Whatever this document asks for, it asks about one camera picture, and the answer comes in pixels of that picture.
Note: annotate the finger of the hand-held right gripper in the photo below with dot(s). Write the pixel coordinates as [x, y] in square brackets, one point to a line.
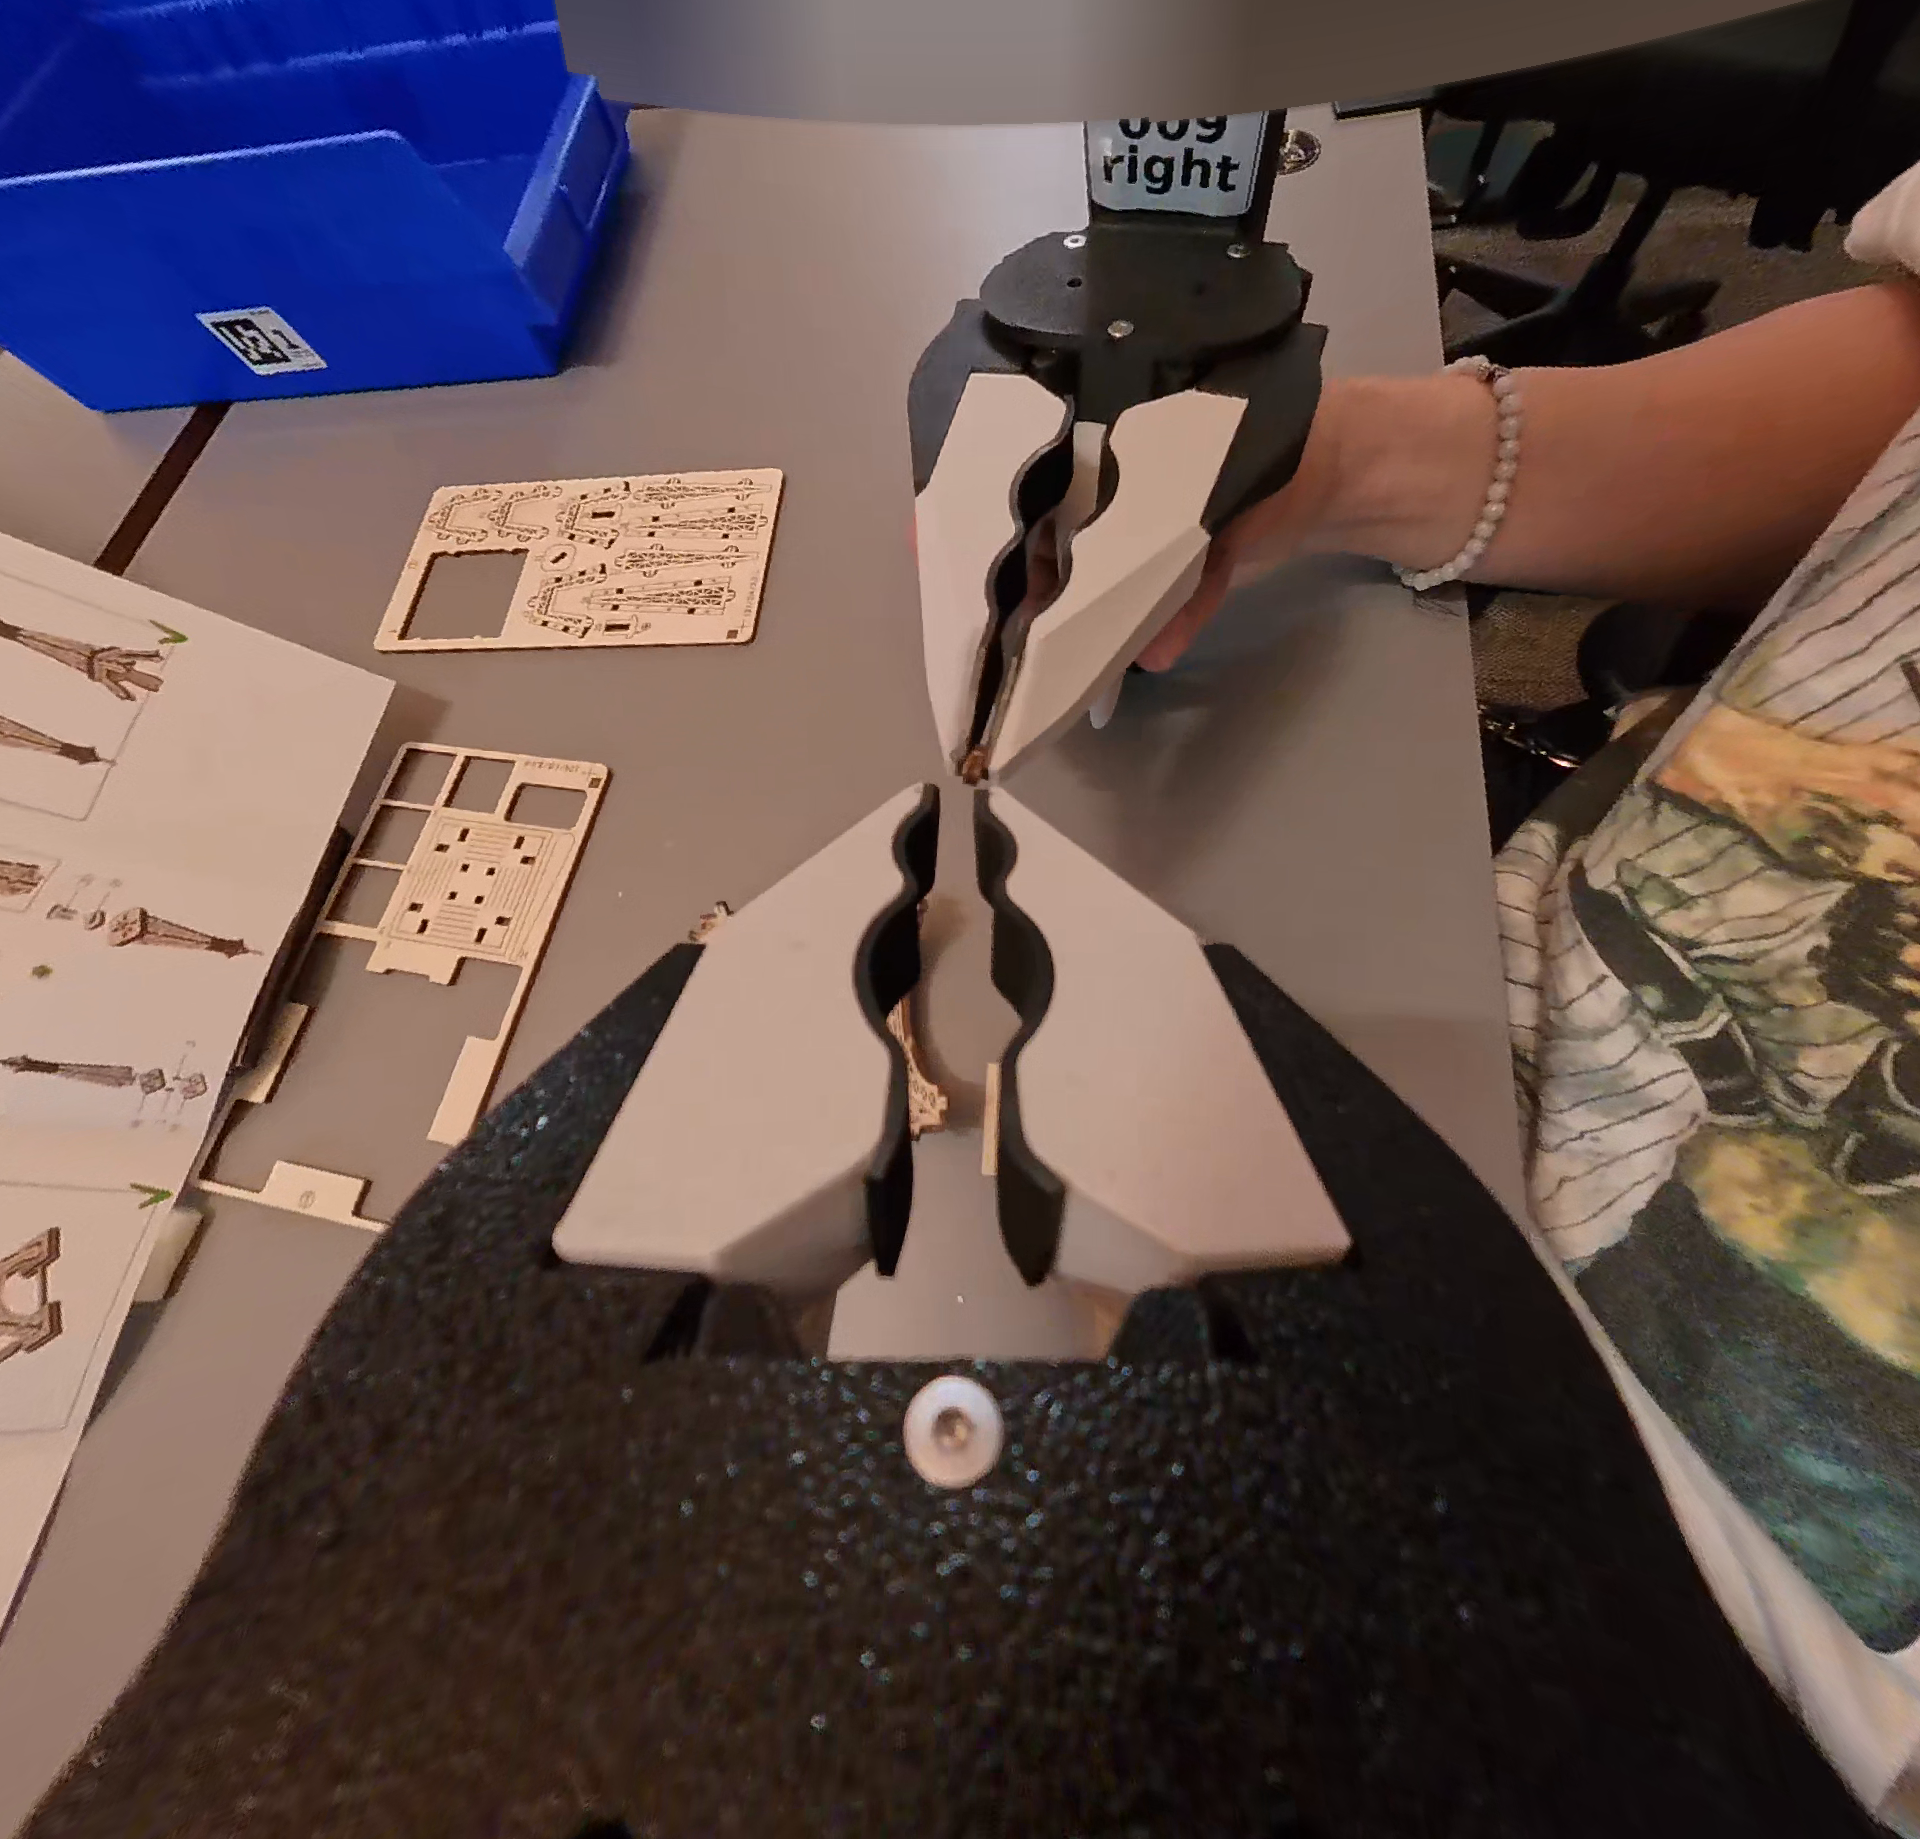
[961, 519]
[1155, 519]

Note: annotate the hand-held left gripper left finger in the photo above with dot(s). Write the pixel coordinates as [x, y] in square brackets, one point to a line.
[722, 1101]

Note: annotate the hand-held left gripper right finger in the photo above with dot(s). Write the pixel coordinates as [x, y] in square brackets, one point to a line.
[1166, 1117]

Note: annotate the wooden tower model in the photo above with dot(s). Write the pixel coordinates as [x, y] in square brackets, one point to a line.
[922, 1074]

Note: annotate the small wooden puzzle piece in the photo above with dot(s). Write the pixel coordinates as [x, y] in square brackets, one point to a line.
[973, 759]

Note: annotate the person's right forearm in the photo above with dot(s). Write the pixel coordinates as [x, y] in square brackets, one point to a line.
[1694, 442]

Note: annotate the grey desk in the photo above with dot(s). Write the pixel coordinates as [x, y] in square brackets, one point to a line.
[61, 472]
[840, 296]

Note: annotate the person's right hand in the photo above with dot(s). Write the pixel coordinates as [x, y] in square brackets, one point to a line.
[1353, 472]

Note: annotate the loose wooden puzzle bit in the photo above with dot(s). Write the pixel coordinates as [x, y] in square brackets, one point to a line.
[716, 915]

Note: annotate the small shiny round object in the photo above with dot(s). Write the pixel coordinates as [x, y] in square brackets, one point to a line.
[1299, 153]

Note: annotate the small flat black object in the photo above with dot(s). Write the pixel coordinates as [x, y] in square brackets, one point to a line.
[1371, 106]

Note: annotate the wooden puzzle sheet with parts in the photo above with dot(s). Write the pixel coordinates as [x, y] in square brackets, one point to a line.
[662, 519]

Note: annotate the wooden puzzle sheet mostly emptied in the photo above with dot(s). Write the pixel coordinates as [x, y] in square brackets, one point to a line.
[480, 895]

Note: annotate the black office chair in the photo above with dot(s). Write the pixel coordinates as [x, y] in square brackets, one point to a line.
[1577, 296]

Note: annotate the black bag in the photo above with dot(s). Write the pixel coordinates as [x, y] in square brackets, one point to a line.
[1528, 735]

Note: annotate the small white plastic piece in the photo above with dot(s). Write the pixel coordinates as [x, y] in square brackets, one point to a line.
[174, 1258]

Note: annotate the person's printed shirt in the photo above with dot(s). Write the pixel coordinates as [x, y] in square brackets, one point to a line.
[1725, 998]

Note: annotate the printed instruction sheet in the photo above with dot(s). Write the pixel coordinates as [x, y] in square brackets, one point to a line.
[194, 759]

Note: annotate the black white marker sticker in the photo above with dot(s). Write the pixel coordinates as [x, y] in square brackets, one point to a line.
[264, 341]

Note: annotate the blue plastic bin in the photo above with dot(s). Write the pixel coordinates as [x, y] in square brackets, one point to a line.
[269, 250]

